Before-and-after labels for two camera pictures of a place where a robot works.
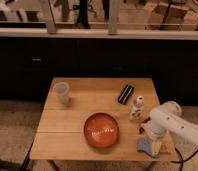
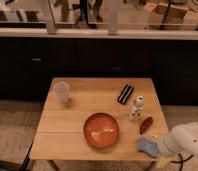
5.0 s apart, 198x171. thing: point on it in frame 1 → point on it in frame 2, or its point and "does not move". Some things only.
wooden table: x=99 y=119 does not move
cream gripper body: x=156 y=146 → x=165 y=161
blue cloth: x=144 y=145 does not move
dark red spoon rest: x=141 y=130 does not move
